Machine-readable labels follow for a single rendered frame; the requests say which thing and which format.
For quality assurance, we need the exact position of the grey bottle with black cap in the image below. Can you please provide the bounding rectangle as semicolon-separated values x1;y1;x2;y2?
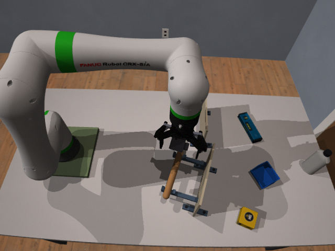
302;149;332;175

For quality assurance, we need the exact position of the blue plastic bin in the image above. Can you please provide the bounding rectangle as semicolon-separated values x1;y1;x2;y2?
250;161;280;189

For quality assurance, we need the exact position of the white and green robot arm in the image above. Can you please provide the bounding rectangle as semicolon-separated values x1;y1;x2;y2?
0;30;209;180

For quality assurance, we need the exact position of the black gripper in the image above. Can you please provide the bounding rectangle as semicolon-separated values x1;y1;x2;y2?
154;121;208;159

